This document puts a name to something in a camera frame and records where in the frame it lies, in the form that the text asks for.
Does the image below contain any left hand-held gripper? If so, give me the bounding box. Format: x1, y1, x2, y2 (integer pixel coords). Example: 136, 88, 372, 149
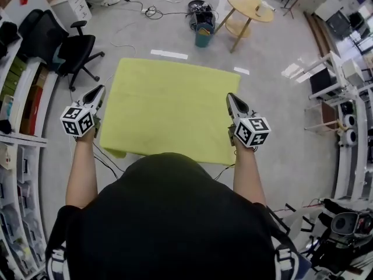
60, 84, 107, 139

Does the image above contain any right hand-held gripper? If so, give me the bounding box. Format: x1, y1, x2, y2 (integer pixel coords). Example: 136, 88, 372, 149
226, 92, 272, 149

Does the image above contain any green tablecloth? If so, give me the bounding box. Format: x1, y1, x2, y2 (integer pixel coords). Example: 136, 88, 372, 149
99, 57, 242, 166

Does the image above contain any person's right forearm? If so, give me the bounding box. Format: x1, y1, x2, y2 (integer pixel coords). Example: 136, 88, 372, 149
232, 146, 268, 207

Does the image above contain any person's left forearm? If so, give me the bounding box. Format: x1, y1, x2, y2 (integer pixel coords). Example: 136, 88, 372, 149
65, 132, 98, 209

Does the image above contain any black office chair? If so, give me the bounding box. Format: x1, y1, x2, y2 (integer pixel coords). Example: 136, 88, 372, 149
17, 9, 105, 92

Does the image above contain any red cardboard box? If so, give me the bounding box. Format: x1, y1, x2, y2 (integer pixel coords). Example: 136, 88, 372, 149
19, 85, 44, 135

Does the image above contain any teal bin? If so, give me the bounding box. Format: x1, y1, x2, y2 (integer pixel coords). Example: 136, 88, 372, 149
194, 22, 216, 48

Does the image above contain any row of green boxes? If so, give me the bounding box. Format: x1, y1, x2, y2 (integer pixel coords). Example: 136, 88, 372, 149
0, 56, 26, 99

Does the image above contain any white side table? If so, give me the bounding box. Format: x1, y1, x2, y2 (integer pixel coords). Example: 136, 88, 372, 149
304, 50, 355, 134

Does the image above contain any white desk with drawers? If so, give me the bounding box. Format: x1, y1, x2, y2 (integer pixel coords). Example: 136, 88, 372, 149
49, 0, 93, 30

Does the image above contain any white jug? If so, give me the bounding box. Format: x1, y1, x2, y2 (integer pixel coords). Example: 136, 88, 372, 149
255, 1, 270, 16

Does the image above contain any round wooden table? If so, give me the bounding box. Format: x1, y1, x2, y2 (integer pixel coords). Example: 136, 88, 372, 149
214, 0, 275, 54

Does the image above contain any white shelving unit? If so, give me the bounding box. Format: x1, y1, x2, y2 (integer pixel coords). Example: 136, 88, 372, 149
0, 7, 59, 280

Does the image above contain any white box appliance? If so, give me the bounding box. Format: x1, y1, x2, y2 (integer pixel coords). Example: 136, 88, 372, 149
341, 58, 365, 87

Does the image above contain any long white shelf rack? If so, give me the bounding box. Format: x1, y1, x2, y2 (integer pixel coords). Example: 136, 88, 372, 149
333, 92, 373, 201

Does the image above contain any white plastic chair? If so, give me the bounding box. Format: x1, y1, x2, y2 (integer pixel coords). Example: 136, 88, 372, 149
285, 207, 324, 244

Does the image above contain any person's black shirt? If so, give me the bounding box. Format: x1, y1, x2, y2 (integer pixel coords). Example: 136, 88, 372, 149
45, 152, 301, 280

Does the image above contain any grey domed device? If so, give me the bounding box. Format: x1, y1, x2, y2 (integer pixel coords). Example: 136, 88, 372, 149
330, 211, 360, 236

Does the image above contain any thin black cable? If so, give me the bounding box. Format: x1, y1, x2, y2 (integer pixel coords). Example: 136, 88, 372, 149
93, 149, 126, 180
214, 163, 235, 182

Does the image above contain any black wire basket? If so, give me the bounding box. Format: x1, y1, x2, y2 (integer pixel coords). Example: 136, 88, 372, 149
187, 0, 217, 30

